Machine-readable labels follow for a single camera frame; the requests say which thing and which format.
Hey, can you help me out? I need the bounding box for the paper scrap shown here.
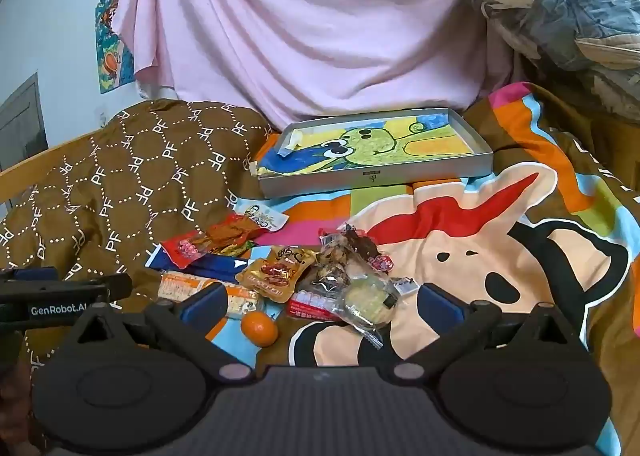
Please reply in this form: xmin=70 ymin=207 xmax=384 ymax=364
xmin=279 ymin=130 xmax=306 ymax=157

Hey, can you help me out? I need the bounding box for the clear packet with brown nuts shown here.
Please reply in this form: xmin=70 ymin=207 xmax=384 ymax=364
xmin=306 ymin=235 xmax=358 ymax=293

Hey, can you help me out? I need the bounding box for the brown patterned pillow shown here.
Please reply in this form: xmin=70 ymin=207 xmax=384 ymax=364
xmin=0 ymin=98 xmax=282 ymax=379

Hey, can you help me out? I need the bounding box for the orange-white cracker packet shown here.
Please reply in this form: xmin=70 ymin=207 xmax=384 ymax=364
xmin=158 ymin=270 xmax=266 ymax=319

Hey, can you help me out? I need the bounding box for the clear packet with pale cake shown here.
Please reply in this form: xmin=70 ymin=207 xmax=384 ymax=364
xmin=336 ymin=274 xmax=403 ymax=349

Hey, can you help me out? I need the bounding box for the wall poster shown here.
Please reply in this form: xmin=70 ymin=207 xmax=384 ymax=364
xmin=95 ymin=0 xmax=137 ymax=94

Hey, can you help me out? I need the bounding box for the red-white snack packet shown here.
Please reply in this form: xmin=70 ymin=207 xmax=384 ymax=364
xmin=287 ymin=288 xmax=353 ymax=323

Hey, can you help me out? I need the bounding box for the printed cartoon blanket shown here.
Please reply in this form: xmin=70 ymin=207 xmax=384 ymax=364
xmin=145 ymin=80 xmax=640 ymax=456

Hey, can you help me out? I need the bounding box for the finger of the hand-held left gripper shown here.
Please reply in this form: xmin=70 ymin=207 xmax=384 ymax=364
xmin=98 ymin=274 xmax=134 ymax=305

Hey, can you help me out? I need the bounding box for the gold snack packet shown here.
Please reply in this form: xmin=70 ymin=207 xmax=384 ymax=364
xmin=235 ymin=246 xmax=319 ymax=305

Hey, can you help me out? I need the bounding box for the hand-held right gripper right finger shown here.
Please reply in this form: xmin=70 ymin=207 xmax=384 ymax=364
xmin=392 ymin=282 xmax=586 ymax=383

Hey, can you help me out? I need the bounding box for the plastic-wrapped bedding pile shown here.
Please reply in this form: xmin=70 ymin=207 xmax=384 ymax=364
xmin=442 ymin=0 xmax=640 ymax=123

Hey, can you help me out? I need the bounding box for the wooden bed frame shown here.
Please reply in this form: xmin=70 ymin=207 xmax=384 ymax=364
xmin=0 ymin=128 xmax=108 ymax=209

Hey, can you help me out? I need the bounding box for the mandarin orange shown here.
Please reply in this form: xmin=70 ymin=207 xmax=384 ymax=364
xmin=241 ymin=311 xmax=279 ymax=348

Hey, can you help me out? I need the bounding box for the dark blue snack packet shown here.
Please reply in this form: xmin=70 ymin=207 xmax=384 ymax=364
xmin=145 ymin=245 xmax=253 ymax=284

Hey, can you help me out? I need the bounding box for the dark meat packet red label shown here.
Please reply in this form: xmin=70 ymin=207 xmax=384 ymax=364
xmin=344 ymin=223 xmax=397 ymax=273

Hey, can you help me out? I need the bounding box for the pink cloth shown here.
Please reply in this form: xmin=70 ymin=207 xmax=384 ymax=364
xmin=112 ymin=0 xmax=516 ymax=133

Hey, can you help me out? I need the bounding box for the grey tray with drawing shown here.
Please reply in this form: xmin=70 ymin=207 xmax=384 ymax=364
xmin=256 ymin=107 xmax=495 ymax=198

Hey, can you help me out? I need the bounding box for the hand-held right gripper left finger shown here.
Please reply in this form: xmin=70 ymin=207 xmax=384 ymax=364
xmin=62 ymin=281 xmax=253 ymax=383

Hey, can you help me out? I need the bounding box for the white-top dried tofu packet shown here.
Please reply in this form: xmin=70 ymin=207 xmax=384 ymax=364
xmin=202 ymin=202 xmax=291 ymax=257

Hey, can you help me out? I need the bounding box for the red snack packet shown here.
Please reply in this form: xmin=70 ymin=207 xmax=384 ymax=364
xmin=161 ymin=231 xmax=213 ymax=270

